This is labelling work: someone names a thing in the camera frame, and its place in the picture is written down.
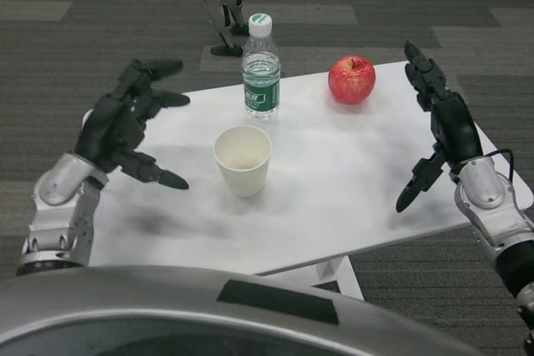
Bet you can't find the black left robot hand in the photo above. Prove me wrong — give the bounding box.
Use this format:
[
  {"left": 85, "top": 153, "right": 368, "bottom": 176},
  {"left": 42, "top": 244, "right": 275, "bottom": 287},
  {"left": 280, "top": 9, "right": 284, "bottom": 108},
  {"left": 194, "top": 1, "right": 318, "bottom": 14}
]
[{"left": 74, "top": 58, "right": 192, "bottom": 191}]

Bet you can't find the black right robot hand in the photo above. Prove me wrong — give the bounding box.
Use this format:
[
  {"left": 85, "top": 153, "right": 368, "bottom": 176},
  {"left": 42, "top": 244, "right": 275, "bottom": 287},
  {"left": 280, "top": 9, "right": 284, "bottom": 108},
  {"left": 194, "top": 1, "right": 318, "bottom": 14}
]
[{"left": 395, "top": 40, "right": 484, "bottom": 214}]

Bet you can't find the white paper cup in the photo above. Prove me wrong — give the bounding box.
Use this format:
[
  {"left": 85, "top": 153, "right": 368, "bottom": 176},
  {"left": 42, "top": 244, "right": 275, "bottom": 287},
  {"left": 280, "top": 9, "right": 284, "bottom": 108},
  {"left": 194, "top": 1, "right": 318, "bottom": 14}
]
[{"left": 214, "top": 125, "right": 273, "bottom": 198}]

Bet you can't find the red apple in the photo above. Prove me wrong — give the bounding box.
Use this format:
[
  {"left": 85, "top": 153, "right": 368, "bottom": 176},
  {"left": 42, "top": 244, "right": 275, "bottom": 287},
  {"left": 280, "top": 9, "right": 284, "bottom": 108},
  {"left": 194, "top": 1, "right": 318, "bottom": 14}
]
[{"left": 327, "top": 54, "right": 377, "bottom": 106}]

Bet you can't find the clear water bottle green label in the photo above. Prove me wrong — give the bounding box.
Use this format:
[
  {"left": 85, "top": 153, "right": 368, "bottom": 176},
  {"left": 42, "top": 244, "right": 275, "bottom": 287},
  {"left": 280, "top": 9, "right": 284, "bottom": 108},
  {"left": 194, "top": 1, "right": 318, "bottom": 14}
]
[{"left": 241, "top": 13, "right": 281, "bottom": 123}]

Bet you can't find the silver robot chest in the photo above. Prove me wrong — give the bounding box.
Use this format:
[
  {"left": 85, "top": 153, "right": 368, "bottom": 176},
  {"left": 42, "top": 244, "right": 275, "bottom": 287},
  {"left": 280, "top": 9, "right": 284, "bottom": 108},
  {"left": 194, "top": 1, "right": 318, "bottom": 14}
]
[{"left": 0, "top": 264, "right": 489, "bottom": 356}]

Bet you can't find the white table base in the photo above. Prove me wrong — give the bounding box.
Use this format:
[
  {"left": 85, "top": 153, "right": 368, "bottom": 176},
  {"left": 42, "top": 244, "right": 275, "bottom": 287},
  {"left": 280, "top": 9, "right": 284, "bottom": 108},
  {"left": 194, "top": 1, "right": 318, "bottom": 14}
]
[{"left": 315, "top": 254, "right": 365, "bottom": 302}]

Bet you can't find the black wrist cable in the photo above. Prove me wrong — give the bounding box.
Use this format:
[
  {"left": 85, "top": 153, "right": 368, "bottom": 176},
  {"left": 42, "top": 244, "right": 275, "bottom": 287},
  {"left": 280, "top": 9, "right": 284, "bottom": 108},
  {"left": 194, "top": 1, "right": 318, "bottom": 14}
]
[{"left": 479, "top": 148, "right": 526, "bottom": 215}]

